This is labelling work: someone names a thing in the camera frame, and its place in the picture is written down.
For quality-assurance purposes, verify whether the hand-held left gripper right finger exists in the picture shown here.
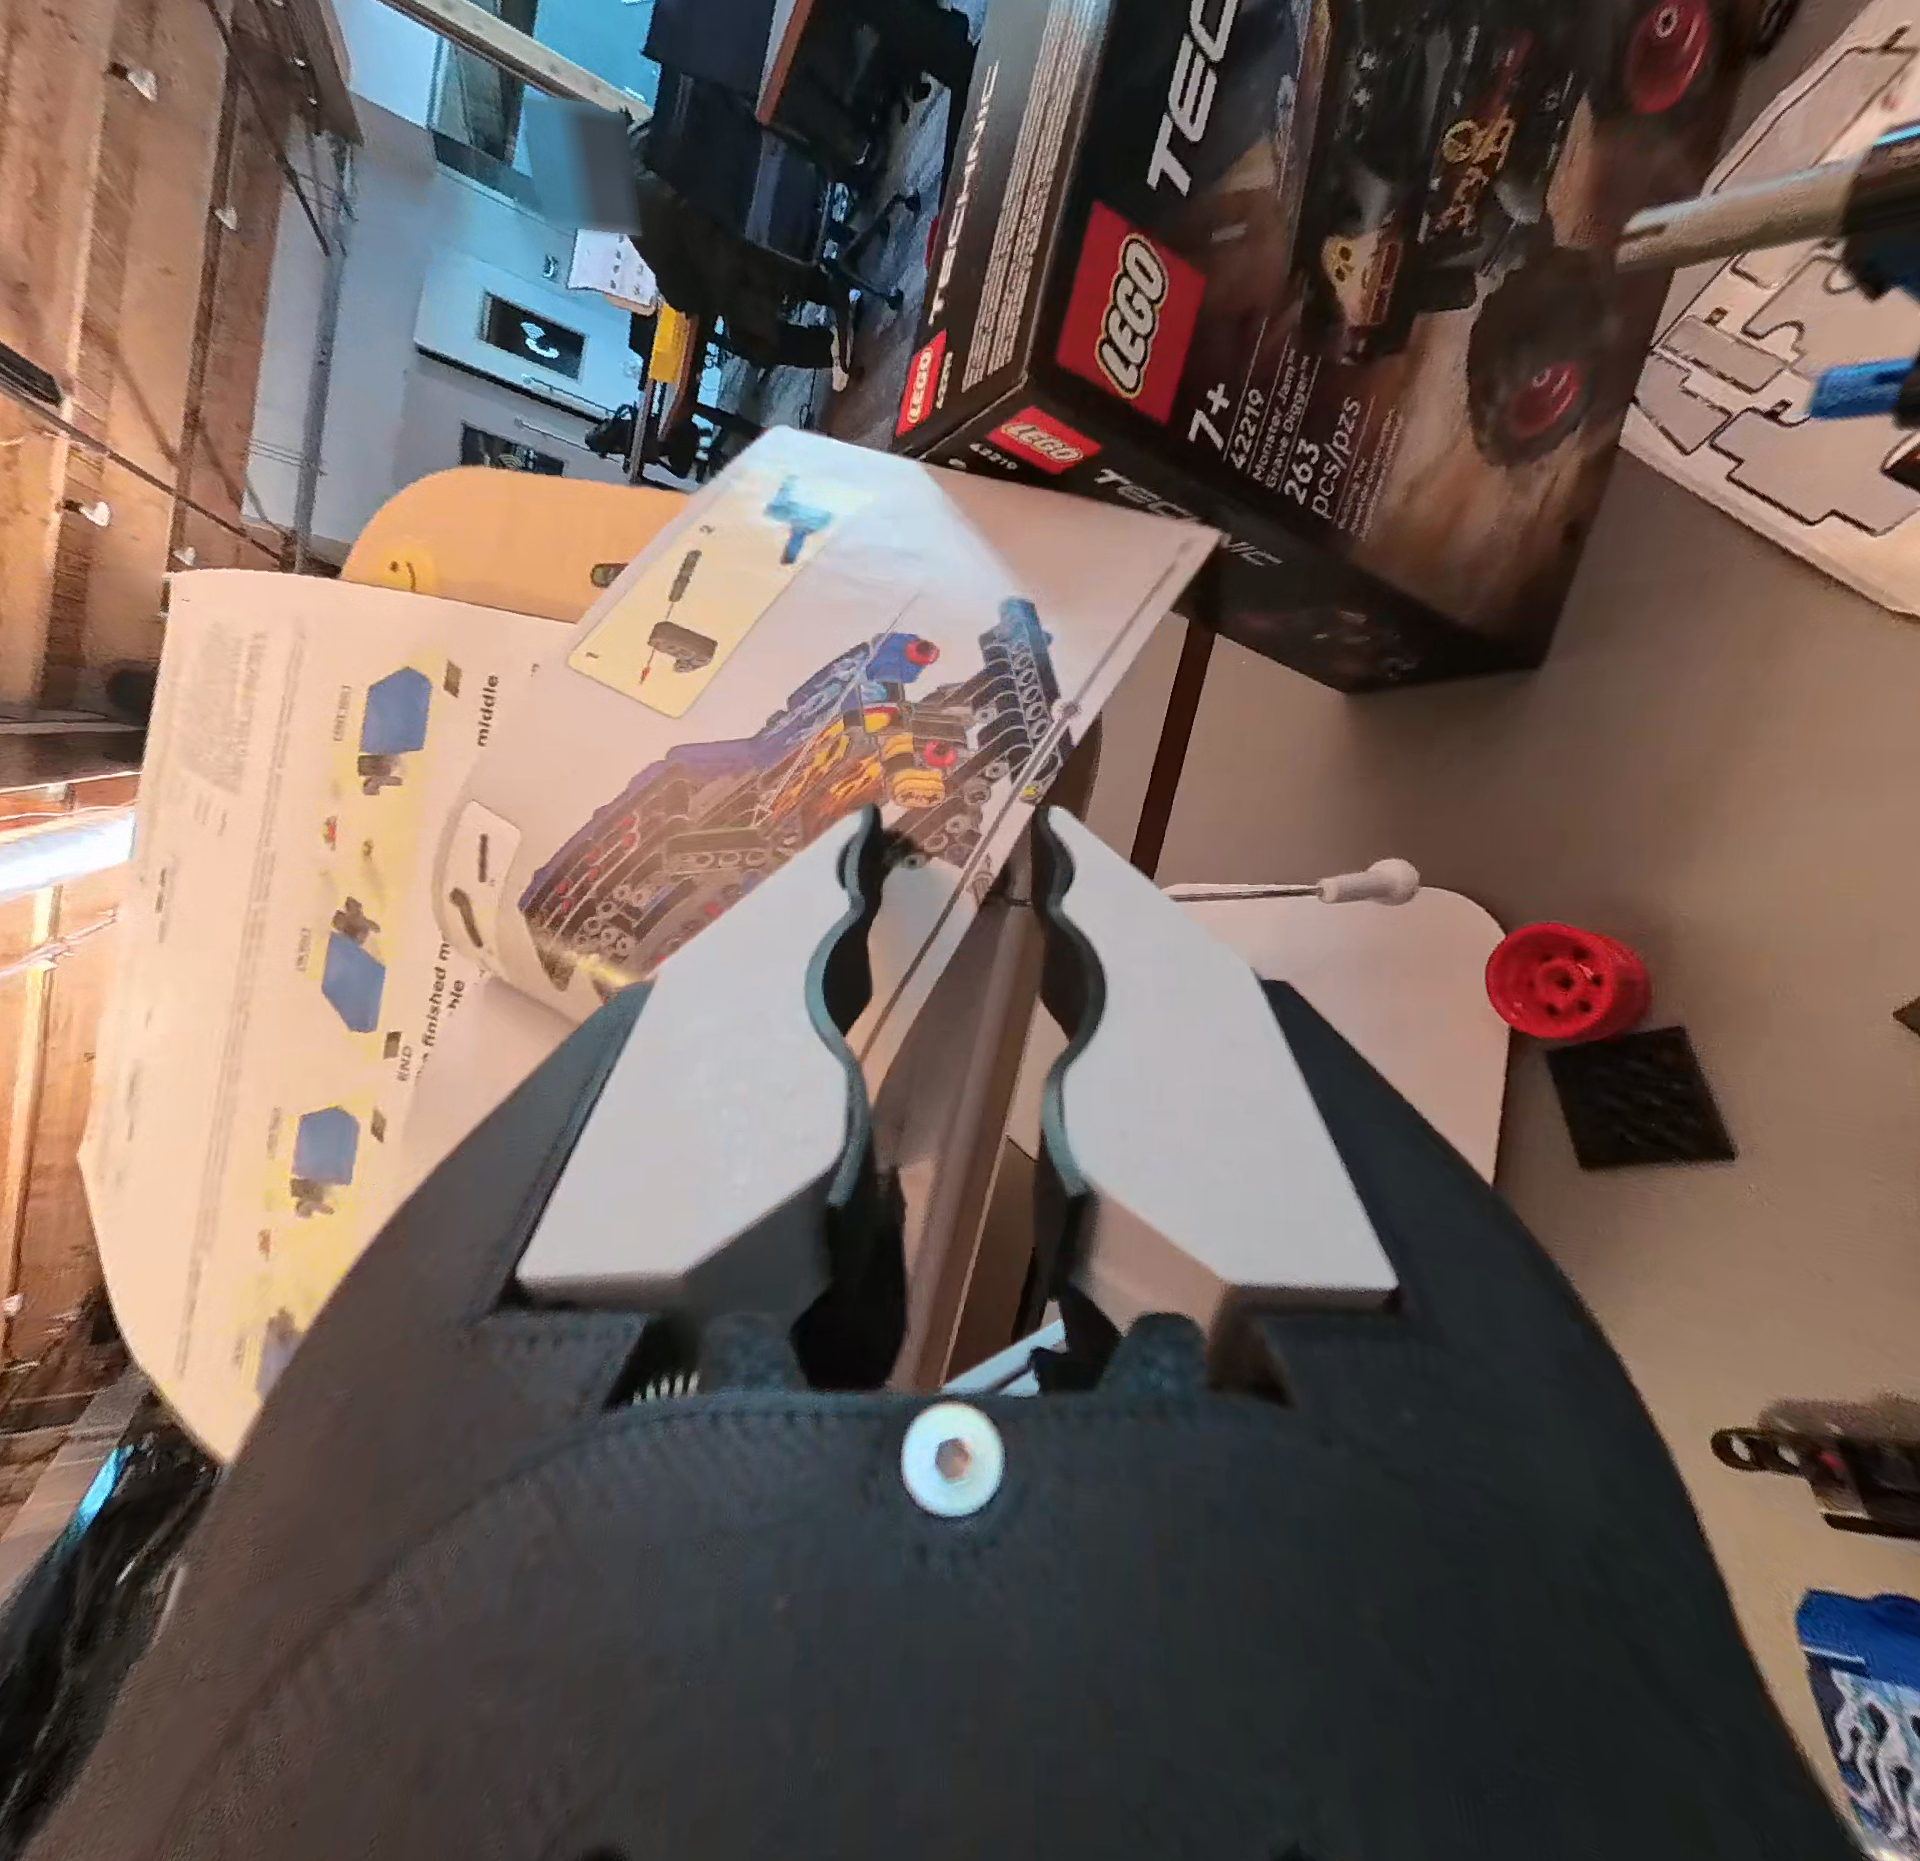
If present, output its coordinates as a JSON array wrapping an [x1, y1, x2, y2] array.
[[1025, 808, 1400, 1390]]

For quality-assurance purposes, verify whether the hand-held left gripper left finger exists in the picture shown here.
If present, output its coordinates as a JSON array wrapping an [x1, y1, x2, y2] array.
[[512, 808, 909, 1390]]

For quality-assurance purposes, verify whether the instruction booklet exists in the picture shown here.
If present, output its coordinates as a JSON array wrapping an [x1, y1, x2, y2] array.
[[430, 424, 1221, 1026]]

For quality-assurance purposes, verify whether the blue black brick toy truck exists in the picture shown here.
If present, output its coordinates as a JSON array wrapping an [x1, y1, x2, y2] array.
[[1709, 1396, 1920, 1861]]

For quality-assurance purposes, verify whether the red wheel hub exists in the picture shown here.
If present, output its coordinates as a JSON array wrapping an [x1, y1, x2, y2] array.
[[1482, 922, 1654, 1048]]

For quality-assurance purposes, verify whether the black studded square plate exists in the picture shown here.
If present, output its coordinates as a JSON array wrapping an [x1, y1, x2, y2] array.
[[1544, 1026, 1740, 1175]]

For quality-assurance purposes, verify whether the printed instruction sheet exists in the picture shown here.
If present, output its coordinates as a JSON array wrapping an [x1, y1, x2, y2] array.
[[78, 570, 605, 1461]]

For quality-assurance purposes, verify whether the round wooden table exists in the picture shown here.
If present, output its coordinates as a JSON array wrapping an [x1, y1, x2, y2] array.
[[343, 467, 694, 628]]

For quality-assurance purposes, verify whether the black shiny bag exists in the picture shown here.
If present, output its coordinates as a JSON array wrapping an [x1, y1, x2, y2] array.
[[0, 1418, 214, 1825]]

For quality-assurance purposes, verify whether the printed toy box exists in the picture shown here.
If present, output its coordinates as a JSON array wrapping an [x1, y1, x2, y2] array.
[[824, 0, 1790, 698]]

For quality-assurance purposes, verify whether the sticker sheet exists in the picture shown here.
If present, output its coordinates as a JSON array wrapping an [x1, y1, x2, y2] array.
[[1618, 0, 1920, 621]]

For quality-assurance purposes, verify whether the white cable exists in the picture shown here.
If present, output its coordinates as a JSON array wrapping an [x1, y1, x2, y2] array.
[[1166, 858, 1421, 911]]

